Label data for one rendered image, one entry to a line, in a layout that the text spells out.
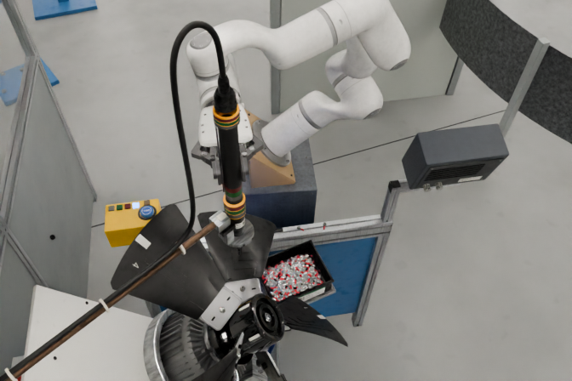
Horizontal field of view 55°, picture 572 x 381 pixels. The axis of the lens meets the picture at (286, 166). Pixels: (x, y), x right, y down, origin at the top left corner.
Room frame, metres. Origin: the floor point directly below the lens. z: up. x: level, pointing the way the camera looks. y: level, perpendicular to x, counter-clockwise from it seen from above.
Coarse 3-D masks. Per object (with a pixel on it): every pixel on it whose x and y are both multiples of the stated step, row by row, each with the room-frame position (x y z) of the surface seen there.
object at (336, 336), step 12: (288, 300) 0.71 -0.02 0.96; (300, 300) 0.73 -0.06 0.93; (288, 312) 0.65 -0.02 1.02; (300, 312) 0.66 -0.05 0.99; (312, 312) 0.68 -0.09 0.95; (288, 324) 0.58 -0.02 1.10; (300, 324) 0.59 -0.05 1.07; (312, 324) 0.61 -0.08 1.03; (324, 324) 0.64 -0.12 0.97; (324, 336) 0.58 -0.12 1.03; (336, 336) 0.60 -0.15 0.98
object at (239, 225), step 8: (224, 80) 0.62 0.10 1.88; (216, 88) 0.63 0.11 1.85; (224, 88) 0.62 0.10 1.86; (232, 88) 0.63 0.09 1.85; (216, 96) 0.62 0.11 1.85; (224, 96) 0.61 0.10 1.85; (232, 96) 0.62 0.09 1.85; (216, 104) 0.61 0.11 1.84; (224, 104) 0.61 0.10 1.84; (232, 104) 0.61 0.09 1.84; (224, 112) 0.61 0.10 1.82; (240, 224) 0.61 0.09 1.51; (240, 232) 0.61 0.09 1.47
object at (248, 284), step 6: (228, 282) 0.65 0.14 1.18; (234, 282) 0.65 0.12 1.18; (240, 282) 0.65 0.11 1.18; (246, 282) 0.65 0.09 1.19; (252, 282) 0.65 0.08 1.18; (258, 282) 0.65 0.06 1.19; (228, 288) 0.63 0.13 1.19; (234, 288) 0.63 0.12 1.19; (246, 288) 0.63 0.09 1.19; (258, 288) 0.63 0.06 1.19; (240, 294) 0.61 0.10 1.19; (246, 294) 0.61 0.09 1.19; (252, 294) 0.61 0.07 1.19
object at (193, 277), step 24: (168, 216) 0.68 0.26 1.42; (168, 240) 0.63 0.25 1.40; (120, 264) 0.56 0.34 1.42; (144, 264) 0.57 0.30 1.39; (168, 264) 0.59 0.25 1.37; (192, 264) 0.60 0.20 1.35; (144, 288) 0.53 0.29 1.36; (168, 288) 0.55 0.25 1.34; (192, 288) 0.56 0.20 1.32; (216, 288) 0.57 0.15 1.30; (192, 312) 0.52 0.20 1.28
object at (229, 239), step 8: (216, 224) 0.58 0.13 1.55; (224, 224) 0.59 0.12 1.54; (232, 224) 0.60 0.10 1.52; (248, 224) 0.64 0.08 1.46; (224, 232) 0.58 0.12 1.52; (232, 232) 0.60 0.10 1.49; (248, 232) 0.62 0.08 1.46; (224, 240) 0.60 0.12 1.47; (232, 240) 0.60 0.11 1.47; (240, 240) 0.60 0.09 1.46; (248, 240) 0.60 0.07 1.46
